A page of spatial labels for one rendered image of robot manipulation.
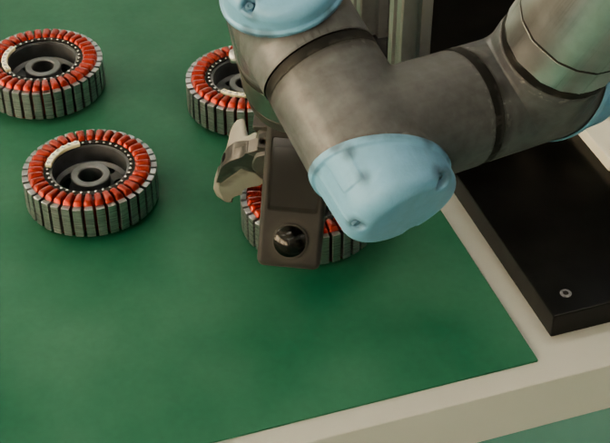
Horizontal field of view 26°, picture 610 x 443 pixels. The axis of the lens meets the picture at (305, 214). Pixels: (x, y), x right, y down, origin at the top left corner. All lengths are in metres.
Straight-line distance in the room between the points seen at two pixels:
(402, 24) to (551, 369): 0.35
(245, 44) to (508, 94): 0.16
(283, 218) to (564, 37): 0.27
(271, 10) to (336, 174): 0.10
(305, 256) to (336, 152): 0.21
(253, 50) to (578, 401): 0.39
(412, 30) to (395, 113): 0.43
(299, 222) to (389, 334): 0.12
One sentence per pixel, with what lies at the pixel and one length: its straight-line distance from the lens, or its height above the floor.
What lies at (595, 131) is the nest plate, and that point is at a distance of 1.17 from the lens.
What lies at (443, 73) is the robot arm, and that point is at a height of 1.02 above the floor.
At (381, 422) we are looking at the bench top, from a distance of 0.95.
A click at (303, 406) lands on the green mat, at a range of 0.95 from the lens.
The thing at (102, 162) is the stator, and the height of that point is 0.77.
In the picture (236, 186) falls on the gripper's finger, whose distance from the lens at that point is 1.05.
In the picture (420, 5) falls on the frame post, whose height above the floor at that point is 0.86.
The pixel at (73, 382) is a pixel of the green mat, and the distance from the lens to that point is 0.98.
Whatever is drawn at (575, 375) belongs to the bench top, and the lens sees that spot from 1.00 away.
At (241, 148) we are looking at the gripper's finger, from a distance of 0.99.
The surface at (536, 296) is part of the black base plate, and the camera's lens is 1.03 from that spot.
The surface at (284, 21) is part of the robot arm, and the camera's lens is 0.77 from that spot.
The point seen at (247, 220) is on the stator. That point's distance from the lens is 1.06.
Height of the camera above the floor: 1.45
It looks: 39 degrees down
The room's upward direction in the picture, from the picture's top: straight up
